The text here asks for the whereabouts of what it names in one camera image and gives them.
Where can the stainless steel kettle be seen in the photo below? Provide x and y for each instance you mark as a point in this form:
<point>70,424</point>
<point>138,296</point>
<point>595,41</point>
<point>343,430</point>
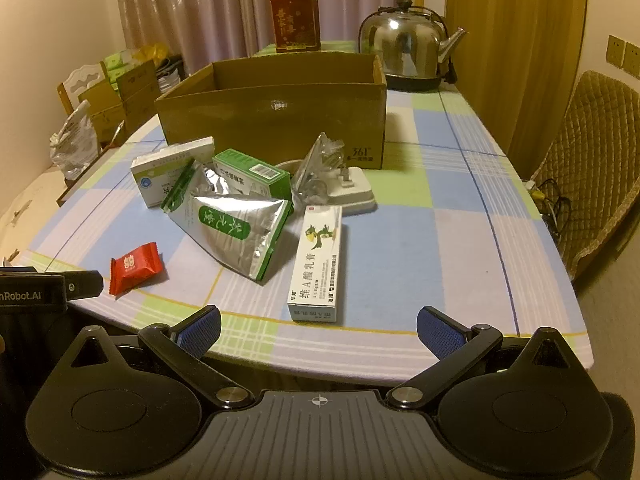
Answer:
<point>400,45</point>

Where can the beige curtain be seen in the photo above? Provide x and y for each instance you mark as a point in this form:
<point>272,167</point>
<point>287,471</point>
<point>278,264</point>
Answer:
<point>225,5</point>

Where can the white ointment box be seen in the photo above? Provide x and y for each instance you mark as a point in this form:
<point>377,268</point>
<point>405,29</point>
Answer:
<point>317,265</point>

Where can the yellow plastic bag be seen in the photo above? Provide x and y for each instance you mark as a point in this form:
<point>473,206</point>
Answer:
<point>150,54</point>

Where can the wall switch plate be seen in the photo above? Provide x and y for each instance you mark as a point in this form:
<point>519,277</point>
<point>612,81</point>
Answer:
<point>622,54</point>

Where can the red candy packet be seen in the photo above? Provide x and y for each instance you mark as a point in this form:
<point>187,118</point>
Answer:
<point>136,269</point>

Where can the silver foil pouch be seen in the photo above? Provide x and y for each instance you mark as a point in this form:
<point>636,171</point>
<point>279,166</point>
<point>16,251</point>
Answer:
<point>235,230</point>

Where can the wooden door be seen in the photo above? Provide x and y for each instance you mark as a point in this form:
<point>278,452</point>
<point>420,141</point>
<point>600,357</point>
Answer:
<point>515,45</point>

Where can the white power adapter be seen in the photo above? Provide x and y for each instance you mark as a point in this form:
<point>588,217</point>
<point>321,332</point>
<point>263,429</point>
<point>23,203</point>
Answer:
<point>357,195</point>

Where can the red gift box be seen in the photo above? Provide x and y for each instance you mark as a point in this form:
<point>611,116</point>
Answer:
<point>294,20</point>

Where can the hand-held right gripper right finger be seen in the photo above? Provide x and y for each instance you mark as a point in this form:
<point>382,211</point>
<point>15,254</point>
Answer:
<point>440,332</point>

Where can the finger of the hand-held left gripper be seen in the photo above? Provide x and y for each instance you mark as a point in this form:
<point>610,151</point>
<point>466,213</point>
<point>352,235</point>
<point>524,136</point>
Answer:
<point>85,286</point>

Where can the crumpled white plastic bag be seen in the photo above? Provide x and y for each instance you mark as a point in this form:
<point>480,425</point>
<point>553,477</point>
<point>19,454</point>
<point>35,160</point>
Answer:
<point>72,142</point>

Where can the clear plastic package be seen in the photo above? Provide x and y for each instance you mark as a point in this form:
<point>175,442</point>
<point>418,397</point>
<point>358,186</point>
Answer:
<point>317,170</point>

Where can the wicker chair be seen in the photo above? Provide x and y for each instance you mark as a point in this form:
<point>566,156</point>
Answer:
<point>590,160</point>

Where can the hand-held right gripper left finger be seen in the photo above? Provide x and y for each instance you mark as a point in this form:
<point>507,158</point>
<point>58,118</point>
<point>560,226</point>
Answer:
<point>200,330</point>

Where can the large cardboard box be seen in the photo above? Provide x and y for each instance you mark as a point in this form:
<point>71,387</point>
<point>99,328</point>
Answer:
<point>280,115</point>

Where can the small cardboard box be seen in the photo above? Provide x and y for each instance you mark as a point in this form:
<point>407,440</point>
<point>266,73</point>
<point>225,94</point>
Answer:
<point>117,105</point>

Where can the stack of green boxes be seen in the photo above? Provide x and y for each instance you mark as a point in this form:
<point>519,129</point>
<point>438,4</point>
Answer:
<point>117,65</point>

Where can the white green medicine box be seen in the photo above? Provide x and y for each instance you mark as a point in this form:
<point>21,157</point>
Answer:
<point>160,170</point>

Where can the green spray box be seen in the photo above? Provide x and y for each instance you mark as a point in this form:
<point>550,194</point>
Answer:
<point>250,172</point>

